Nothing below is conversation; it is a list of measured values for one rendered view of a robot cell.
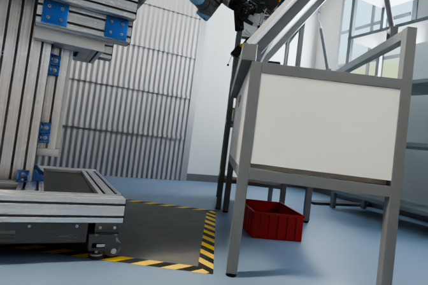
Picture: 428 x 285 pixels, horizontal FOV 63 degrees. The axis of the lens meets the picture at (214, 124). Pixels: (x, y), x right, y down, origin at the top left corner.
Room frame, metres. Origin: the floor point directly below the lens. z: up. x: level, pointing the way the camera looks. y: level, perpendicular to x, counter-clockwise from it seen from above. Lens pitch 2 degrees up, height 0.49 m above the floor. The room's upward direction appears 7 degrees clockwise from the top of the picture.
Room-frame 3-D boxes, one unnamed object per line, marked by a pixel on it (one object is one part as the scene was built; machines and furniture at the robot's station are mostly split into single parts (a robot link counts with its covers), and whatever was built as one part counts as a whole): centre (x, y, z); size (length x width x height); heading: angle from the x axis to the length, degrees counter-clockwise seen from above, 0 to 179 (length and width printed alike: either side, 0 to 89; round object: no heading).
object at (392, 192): (1.88, -0.42, 0.40); 1.18 x 0.60 x 0.80; 179
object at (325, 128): (1.88, -0.43, 0.60); 1.17 x 0.58 x 0.40; 179
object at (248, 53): (1.88, -0.11, 0.83); 1.18 x 0.05 x 0.06; 179
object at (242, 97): (1.61, -0.12, 0.60); 0.55 x 0.03 x 0.39; 179
